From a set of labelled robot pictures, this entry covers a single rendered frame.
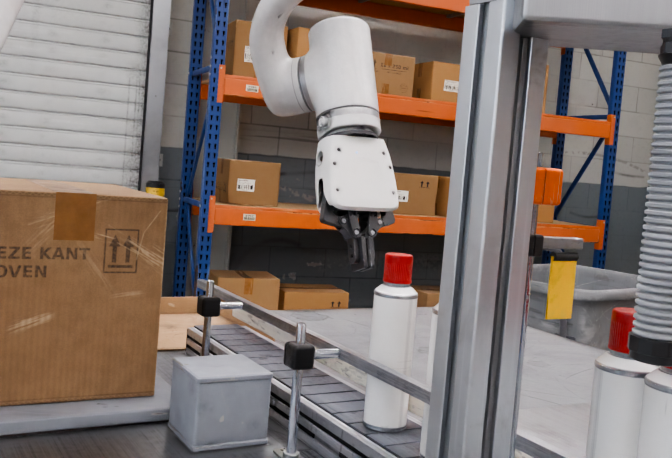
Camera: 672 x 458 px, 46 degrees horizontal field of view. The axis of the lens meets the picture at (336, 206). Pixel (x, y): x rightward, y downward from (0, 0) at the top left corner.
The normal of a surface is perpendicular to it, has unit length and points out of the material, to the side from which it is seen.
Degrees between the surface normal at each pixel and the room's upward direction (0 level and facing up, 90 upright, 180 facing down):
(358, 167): 70
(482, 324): 90
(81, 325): 90
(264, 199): 91
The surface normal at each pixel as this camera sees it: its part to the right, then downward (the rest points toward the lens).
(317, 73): -0.40, -0.16
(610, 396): -0.75, -0.03
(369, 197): 0.48, -0.27
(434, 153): 0.38, 0.08
